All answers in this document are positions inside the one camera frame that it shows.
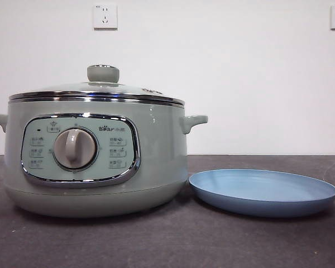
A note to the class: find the blue round plate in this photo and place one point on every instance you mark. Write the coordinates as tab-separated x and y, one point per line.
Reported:
257	190

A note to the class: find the glass lid with green knob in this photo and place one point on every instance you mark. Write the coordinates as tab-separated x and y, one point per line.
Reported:
103	74

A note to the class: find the pale green electric steamer pot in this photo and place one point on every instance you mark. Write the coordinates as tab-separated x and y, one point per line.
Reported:
156	156

